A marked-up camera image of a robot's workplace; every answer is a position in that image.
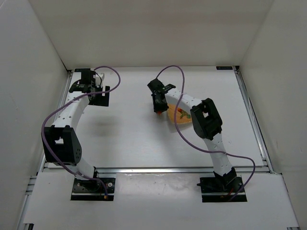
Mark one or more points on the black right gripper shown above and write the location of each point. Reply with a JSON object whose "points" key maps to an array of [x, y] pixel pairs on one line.
{"points": [[159, 106]]}

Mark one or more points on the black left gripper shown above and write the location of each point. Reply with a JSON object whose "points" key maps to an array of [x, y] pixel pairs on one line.
{"points": [[99, 99]]}

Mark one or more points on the twin cherries with leaves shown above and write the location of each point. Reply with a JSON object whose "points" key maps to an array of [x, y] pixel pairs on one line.
{"points": [[183, 114]]}

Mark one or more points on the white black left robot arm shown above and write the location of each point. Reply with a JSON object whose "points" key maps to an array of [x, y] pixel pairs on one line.
{"points": [[61, 136]]}

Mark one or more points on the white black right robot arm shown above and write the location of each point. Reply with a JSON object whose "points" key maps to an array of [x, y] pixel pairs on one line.
{"points": [[207, 124]]}

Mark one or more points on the woven triangular fruit basket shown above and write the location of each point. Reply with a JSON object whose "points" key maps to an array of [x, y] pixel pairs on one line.
{"points": [[171, 112]]}

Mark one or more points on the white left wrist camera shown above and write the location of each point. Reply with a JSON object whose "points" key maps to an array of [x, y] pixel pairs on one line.
{"points": [[99, 77]]}

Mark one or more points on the aluminium left rail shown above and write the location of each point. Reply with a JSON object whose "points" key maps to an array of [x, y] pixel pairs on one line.
{"points": [[62, 101]]}

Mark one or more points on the aluminium rail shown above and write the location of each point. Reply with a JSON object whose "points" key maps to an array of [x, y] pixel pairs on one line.
{"points": [[62, 101], [263, 169], [253, 119]]}

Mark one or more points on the black right corner bracket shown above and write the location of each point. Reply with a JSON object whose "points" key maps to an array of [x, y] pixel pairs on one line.
{"points": [[224, 67]]}

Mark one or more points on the aluminium front rail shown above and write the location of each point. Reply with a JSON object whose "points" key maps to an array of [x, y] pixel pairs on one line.
{"points": [[263, 169]]}

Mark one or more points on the aluminium right rail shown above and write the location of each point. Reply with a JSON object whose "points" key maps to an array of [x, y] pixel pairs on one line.
{"points": [[253, 119]]}

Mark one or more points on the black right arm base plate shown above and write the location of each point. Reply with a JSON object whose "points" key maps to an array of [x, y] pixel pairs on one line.
{"points": [[212, 192]]}

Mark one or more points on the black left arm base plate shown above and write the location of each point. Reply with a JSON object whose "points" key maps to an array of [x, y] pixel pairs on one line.
{"points": [[85, 190]]}

